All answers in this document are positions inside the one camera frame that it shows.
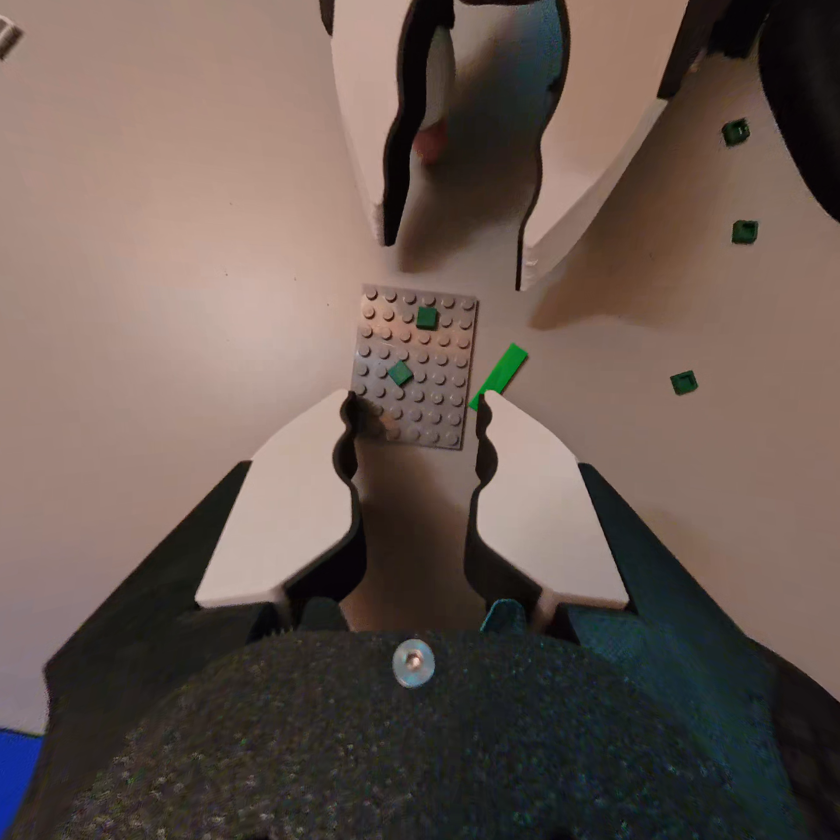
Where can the grey lego baseplate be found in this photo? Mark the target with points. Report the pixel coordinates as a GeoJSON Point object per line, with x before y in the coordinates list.
{"type": "Point", "coordinates": [433, 407]}

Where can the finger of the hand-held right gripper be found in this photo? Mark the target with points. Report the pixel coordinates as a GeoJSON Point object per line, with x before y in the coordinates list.
{"type": "Point", "coordinates": [367, 79]}
{"type": "Point", "coordinates": [610, 79]}

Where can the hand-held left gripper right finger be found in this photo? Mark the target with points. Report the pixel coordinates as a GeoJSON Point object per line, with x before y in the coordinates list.
{"type": "Point", "coordinates": [551, 518]}

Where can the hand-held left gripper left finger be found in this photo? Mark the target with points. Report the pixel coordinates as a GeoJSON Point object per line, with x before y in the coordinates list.
{"type": "Point", "coordinates": [275, 518]}

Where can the small white lego tile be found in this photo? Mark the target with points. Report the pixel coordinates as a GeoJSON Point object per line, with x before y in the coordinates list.
{"type": "Point", "coordinates": [10, 39]}

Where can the blue plastic bin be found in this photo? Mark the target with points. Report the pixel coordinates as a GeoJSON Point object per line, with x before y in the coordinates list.
{"type": "Point", "coordinates": [19, 774]}

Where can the bright green lego plate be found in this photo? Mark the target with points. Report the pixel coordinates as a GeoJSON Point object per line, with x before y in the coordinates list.
{"type": "Point", "coordinates": [502, 374]}

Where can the black wrist rest pad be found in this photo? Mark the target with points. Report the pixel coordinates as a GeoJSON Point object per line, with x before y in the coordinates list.
{"type": "Point", "coordinates": [807, 98]}

